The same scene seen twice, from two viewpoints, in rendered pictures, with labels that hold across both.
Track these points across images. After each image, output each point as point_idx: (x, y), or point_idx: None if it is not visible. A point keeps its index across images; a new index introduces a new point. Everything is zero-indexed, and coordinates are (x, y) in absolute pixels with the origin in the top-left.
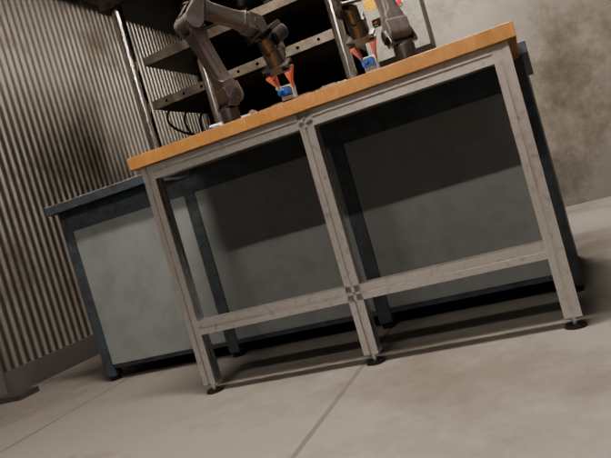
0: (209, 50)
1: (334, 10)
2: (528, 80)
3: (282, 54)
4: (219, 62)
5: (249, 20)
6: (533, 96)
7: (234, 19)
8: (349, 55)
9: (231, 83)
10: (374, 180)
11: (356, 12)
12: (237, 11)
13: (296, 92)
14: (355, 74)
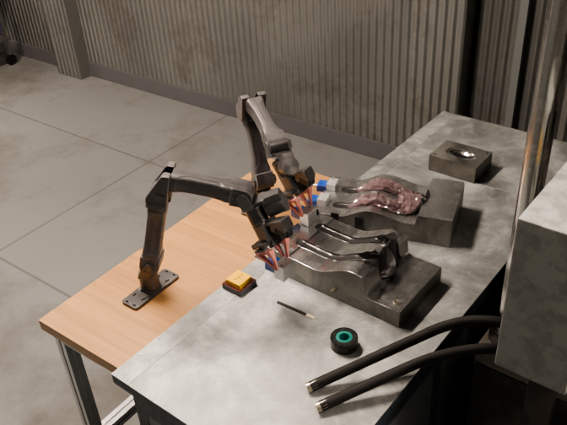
0: (249, 141)
1: (521, 173)
2: (137, 406)
3: (286, 185)
4: (252, 153)
5: (262, 140)
6: (146, 422)
7: (259, 131)
8: (510, 248)
9: (253, 174)
10: None
11: (247, 217)
12: (261, 126)
13: (307, 222)
14: (507, 277)
